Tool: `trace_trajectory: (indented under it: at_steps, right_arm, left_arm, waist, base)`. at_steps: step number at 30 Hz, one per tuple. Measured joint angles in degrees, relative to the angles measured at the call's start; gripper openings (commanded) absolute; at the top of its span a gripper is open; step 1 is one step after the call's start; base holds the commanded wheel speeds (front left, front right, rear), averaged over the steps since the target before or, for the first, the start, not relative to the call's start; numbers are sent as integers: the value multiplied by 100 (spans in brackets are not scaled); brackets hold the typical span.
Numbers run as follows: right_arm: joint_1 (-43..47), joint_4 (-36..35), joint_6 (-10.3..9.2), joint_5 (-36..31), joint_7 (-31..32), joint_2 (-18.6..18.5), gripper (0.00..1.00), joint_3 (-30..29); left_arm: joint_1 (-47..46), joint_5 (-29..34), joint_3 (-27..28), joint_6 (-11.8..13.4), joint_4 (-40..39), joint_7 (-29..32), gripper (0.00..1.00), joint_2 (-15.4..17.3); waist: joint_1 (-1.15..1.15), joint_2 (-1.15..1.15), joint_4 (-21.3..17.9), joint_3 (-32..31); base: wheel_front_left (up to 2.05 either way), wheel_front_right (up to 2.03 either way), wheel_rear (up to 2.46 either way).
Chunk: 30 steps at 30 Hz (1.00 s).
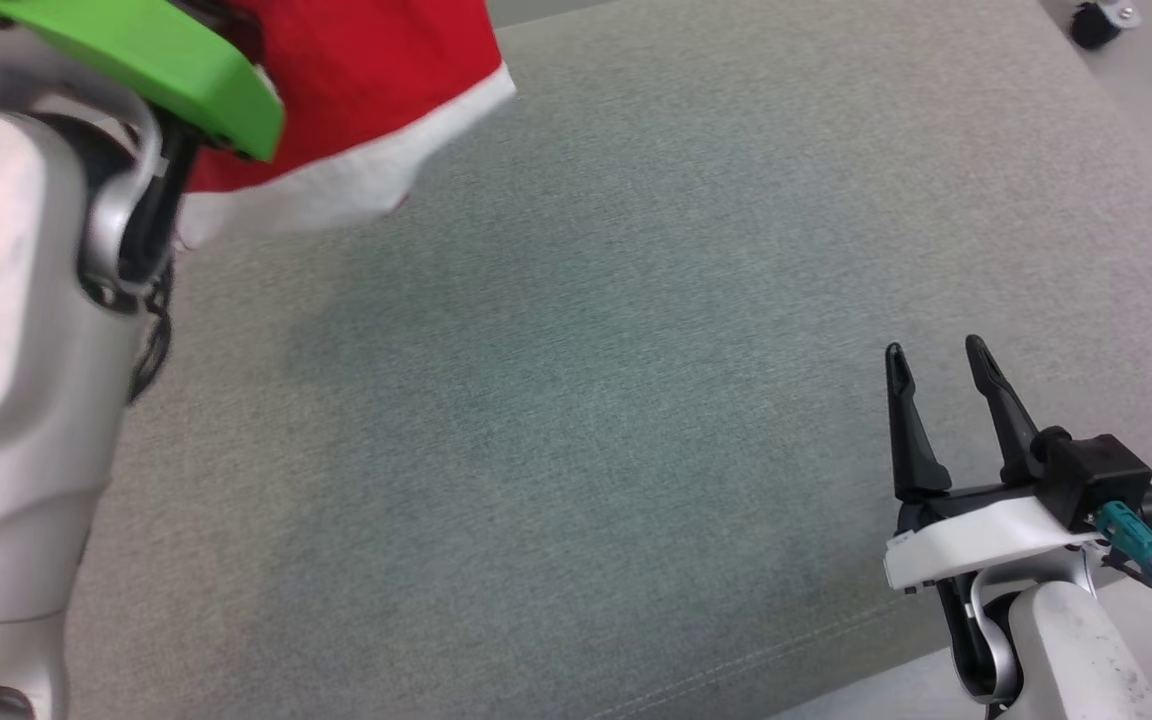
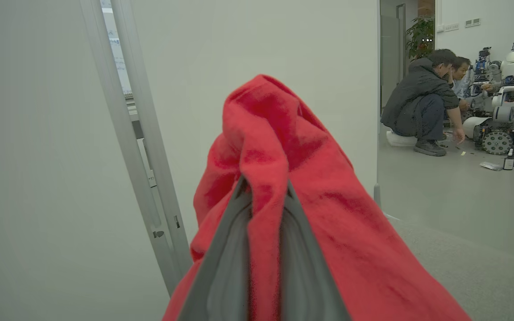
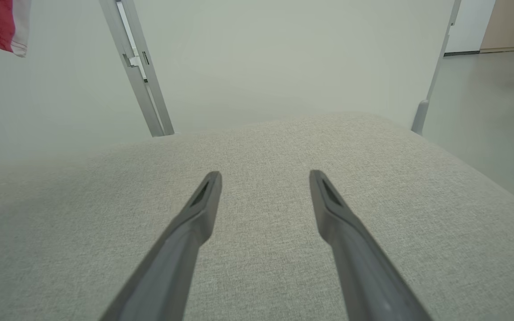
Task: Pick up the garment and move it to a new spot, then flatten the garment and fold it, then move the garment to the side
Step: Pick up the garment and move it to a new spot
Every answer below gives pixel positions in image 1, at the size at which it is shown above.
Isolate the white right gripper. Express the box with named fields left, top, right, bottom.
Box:
left=884, top=335, right=1102, bottom=596

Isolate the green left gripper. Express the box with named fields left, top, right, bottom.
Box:
left=0, top=0, right=285, bottom=163

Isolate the red garment with white trim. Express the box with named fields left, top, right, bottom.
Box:
left=176, top=0, right=519, bottom=251

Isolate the black caster wheel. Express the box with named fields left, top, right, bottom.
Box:
left=1069, top=0, right=1142, bottom=51

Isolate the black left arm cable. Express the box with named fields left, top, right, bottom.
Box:
left=124, top=255, right=177, bottom=403

